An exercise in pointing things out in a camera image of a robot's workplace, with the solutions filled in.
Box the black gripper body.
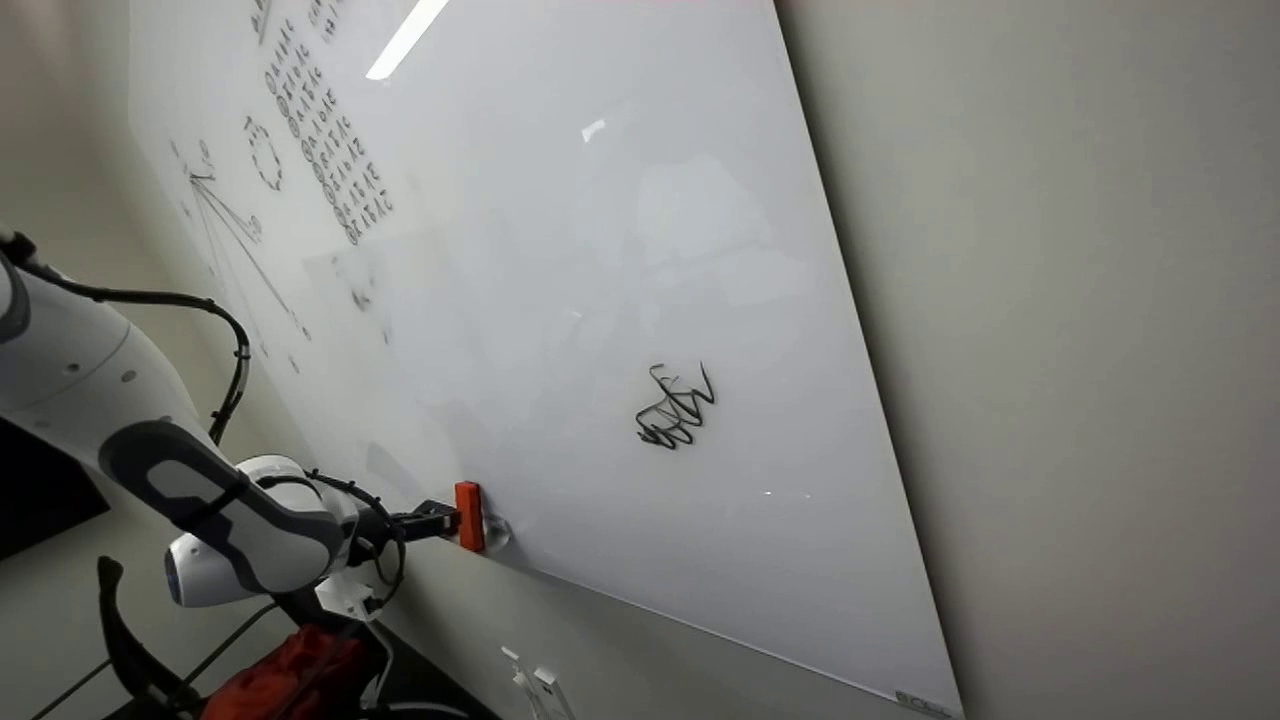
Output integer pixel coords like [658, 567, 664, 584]
[351, 502, 431, 554]

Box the orange felt eraser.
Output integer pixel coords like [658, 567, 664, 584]
[454, 475, 489, 557]

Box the white power cable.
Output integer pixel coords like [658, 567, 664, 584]
[538, 675, 582, 720]

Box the black curved strap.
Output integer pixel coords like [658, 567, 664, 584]
[93, 557, 208, 720]

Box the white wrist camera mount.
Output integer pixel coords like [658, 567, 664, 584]
[315, 564, 401, 673]

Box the large white glass whiteboard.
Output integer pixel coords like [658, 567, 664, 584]
[66, 0, 968, 720]

